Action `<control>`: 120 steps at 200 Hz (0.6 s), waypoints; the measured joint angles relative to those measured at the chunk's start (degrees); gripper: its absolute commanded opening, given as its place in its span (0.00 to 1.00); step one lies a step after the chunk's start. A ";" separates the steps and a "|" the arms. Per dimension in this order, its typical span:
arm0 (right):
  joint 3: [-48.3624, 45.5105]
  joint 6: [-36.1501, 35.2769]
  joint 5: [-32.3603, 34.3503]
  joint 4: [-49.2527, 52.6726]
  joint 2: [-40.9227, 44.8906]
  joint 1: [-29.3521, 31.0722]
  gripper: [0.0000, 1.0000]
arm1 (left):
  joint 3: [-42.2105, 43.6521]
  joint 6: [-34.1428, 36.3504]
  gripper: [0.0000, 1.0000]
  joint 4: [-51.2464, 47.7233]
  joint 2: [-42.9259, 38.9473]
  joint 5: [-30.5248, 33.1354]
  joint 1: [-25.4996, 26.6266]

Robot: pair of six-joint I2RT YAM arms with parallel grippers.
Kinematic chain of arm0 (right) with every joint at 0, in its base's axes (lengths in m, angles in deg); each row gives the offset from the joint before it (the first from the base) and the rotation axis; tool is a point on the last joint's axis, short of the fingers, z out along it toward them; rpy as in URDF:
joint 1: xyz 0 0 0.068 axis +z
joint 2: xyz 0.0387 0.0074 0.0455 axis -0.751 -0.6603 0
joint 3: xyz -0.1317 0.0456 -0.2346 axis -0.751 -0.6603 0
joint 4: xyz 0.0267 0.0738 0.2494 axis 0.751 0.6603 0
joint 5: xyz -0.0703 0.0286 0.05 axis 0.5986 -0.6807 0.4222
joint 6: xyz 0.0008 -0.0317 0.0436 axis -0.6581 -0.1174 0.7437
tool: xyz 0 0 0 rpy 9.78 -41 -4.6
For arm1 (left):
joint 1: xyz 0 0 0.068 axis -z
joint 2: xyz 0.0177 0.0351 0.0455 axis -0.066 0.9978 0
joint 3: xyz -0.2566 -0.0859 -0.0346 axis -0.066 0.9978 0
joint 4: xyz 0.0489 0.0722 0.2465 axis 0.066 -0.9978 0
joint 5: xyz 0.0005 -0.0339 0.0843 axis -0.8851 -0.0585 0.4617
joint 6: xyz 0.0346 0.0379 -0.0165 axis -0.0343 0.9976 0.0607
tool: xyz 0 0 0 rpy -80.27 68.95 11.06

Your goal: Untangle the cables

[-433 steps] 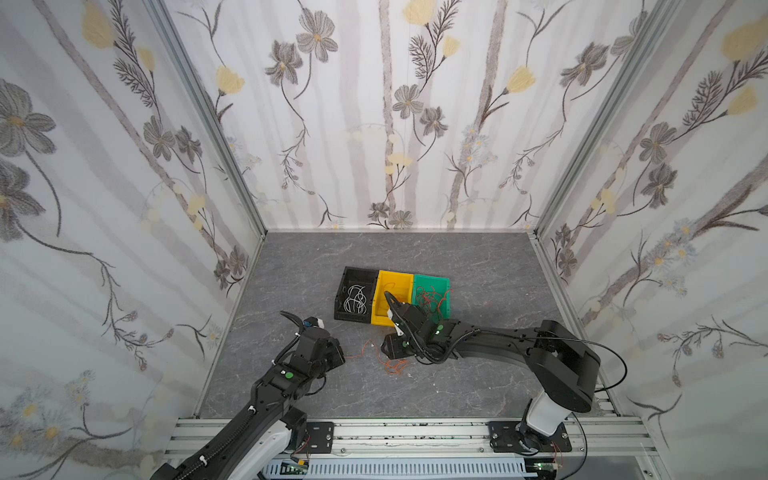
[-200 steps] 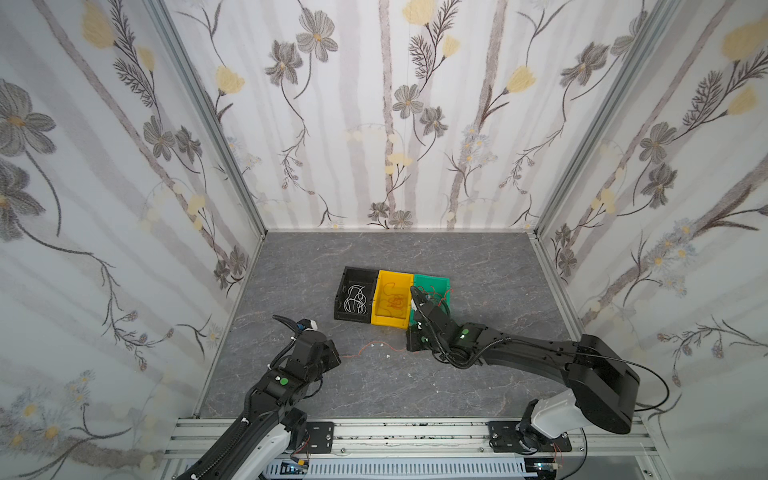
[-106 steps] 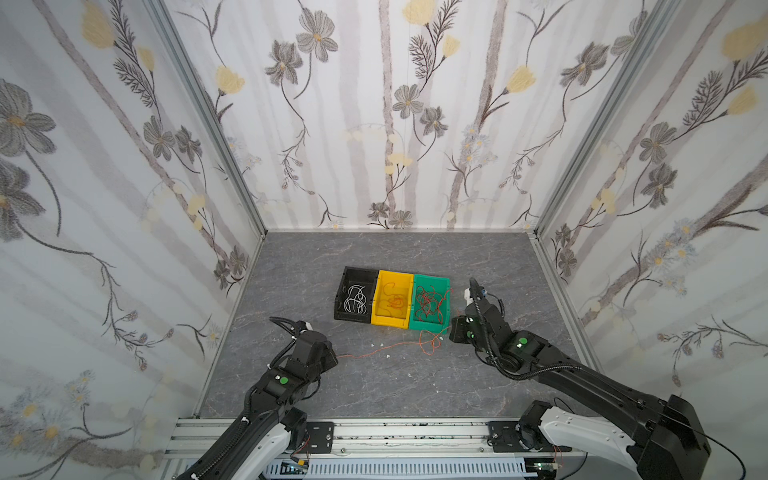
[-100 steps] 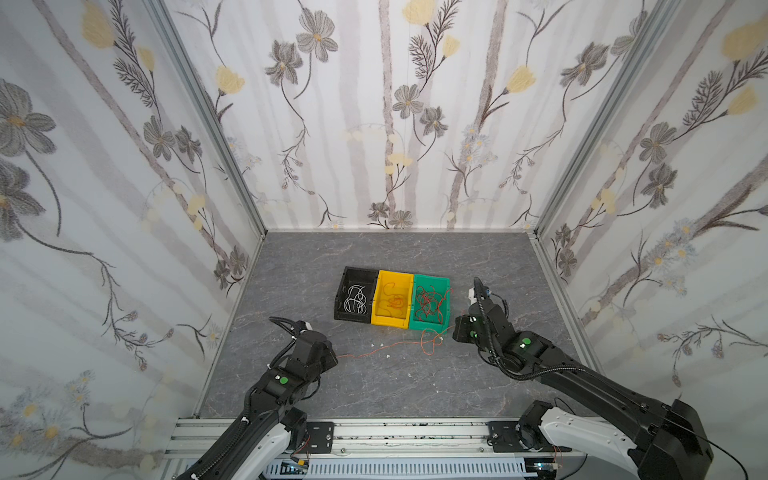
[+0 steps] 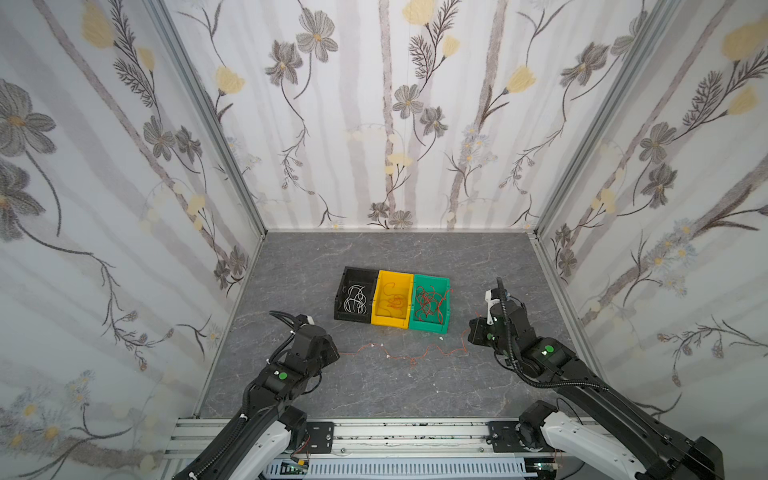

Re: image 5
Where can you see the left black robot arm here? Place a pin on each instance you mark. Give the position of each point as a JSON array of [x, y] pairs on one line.
[[267, 424]]

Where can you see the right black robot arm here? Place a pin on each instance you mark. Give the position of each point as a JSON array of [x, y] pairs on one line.
[[632, 444]]

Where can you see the white slotted cable duct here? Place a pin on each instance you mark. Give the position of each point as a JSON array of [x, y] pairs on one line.
[[401, 468]]

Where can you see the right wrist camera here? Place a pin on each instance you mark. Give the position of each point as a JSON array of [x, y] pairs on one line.
[[497, 309]]

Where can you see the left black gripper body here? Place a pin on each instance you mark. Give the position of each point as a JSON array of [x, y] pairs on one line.
[[315, 339]]

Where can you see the yellow plastic bin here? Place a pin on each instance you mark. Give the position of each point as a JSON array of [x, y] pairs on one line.
[[392, 303]]

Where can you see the green plastic bin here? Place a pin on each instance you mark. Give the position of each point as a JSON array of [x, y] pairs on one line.
[[431, 308]]

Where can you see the black plastic bin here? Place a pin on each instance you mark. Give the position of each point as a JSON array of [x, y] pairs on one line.
[[355, 295]]

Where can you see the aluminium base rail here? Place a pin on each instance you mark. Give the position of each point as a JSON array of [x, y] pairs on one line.
[[390, 437]]

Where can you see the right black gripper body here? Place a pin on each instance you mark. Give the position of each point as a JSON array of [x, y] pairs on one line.
[[503, 312]]

